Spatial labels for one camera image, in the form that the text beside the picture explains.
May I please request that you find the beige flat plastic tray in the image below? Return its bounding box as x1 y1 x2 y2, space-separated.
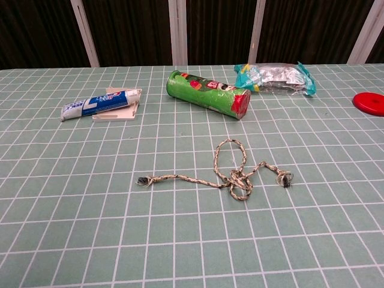
92 86 143 122

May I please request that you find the green grid tablecloth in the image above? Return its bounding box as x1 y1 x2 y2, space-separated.
0 62 384 288

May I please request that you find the green chips can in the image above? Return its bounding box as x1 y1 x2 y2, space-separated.
166 70 251 121

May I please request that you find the teal silver snack bag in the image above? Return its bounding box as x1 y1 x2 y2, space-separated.
233 61 317 97

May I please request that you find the white frame post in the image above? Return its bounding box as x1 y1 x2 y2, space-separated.
248 0 267 64
70 0 101 68
347 0 384 64
167 0 188 66

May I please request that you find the dark pleated curtain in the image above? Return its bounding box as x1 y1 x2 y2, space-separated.
0 0 384 70

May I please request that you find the blue white toothpaste tube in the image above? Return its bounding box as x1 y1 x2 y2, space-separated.
59 89 142 122

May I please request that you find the beige speckled braided rope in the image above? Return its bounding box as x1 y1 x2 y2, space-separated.
136 138 293 201

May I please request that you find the red plastic disc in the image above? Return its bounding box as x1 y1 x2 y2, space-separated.
352 92 384 117

